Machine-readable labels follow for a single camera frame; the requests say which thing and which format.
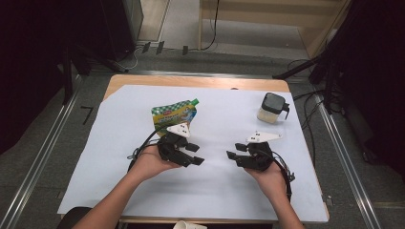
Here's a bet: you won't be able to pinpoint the white floor cable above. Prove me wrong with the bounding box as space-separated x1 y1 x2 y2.
117 47 141 72

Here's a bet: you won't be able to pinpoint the black floor cables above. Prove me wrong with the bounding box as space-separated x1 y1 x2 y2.
287 58 340 168

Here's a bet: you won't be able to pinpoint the light wooden frame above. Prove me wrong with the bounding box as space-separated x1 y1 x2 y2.
198 0 352 60

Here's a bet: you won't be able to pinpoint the metal floor rail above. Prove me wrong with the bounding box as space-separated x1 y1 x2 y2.
313 94 383 229
0 74 84 229

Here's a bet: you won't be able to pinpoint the left hand-held gripper cable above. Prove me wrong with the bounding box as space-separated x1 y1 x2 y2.
127 123 170 173

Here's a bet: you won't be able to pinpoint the black tripod stand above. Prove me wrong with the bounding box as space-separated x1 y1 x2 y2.
271 0 354 115

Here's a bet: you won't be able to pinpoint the black cabinet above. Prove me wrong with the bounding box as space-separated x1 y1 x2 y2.
71 0 144 63

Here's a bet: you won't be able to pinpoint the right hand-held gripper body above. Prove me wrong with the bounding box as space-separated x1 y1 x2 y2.
237 131 283 173

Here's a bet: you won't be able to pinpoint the wooden table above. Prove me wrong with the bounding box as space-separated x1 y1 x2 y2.
60 73 330 225

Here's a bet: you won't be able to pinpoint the black metal stand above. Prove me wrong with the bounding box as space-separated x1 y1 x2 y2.
60 44 94 107

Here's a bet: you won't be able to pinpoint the person's right hand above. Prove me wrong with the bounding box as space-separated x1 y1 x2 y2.
245 161 287 198

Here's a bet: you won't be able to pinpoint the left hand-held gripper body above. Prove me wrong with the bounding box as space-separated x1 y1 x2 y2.
157 122 191 161

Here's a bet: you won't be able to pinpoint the clear jar with dark lid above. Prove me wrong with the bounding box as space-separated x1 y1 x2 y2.
256 92 291 125

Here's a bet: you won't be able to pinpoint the dark rounded object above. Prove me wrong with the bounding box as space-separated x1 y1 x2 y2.
56 206 94 229

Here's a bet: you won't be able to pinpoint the black hanging cable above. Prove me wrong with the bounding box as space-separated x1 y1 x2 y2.
200 0 222 52

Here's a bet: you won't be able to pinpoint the person's left hand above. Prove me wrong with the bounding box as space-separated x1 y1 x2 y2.
133 145 183 183

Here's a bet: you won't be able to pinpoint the white paper sheet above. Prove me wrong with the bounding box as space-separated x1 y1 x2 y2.
56 84 330 223

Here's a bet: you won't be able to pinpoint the hand-held gripper cable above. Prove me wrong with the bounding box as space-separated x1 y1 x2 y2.
127 123 170 173
270 152 296 203

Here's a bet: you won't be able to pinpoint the right hand-held gripper cable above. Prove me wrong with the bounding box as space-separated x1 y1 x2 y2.
270 152 296 203

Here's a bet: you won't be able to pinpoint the white rounded object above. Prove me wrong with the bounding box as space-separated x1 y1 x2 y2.
173 219 208 229

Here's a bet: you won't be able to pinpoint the green yellow refill pouch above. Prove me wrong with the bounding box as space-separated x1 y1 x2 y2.
151 98 200 136

